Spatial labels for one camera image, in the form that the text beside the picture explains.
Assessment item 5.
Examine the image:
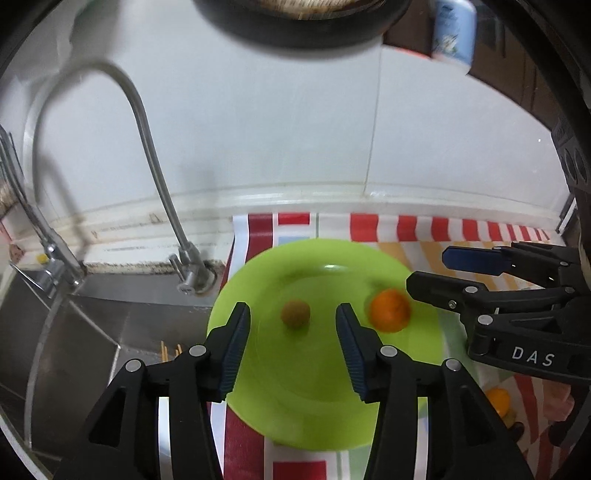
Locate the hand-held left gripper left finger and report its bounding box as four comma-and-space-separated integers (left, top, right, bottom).
55, 302, 252, 480

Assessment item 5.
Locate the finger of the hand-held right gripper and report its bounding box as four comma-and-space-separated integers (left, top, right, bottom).
442, 242, 578, 288
406, 271, 578, 325

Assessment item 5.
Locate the brown longan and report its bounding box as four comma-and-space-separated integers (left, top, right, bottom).
281, 299, 311, 329

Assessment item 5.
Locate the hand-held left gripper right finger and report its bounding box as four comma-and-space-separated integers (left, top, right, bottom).
335, 302, 529, 480

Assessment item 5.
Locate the blue and white bottle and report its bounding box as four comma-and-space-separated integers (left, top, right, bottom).
431, 0, 476, 72

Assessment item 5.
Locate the thin gooseneck faucet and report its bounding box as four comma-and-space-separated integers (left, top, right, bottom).
32, 60, 218, 296

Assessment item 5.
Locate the orange tangerine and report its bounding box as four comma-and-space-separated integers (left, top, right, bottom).
368, 288, 413, 333

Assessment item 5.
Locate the stainless steel sink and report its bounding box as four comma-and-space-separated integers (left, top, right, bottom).
9, 265, 232, 467

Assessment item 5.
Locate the black hanging pan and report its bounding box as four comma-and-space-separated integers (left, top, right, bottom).
194, 0, 411, 51

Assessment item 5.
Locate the green plate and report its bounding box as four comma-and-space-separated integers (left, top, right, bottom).
206, 239, 446, 453

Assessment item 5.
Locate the large steel kitchen faucet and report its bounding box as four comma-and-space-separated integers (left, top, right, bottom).
0, 124, 88, 291

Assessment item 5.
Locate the orange kumquat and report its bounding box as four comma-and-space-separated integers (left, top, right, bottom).
485, 388, 512, 416

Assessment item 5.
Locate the striped tablecloth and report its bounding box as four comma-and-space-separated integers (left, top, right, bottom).
203, 212, 573, 480

